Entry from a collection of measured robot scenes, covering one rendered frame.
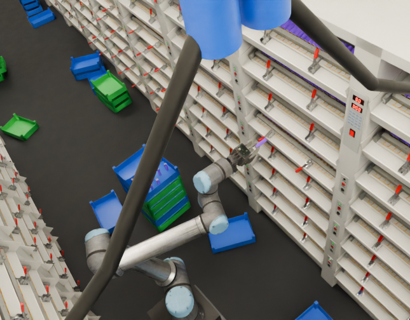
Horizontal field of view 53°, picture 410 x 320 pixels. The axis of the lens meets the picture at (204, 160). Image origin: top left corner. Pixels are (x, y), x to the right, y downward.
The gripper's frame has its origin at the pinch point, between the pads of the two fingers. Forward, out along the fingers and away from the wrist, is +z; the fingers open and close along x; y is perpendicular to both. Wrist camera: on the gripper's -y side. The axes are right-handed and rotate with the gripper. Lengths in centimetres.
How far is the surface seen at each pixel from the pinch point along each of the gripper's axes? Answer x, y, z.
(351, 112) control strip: -23, 57, 0
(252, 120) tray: 16.4, -11.8, 18.1
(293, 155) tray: -14.2, -1.0, 13.8
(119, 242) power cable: -26, 103, -98
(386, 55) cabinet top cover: -21, 85, -5
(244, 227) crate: -18, -100, 16
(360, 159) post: -37, 40, 3
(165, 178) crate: 38, -84, -13
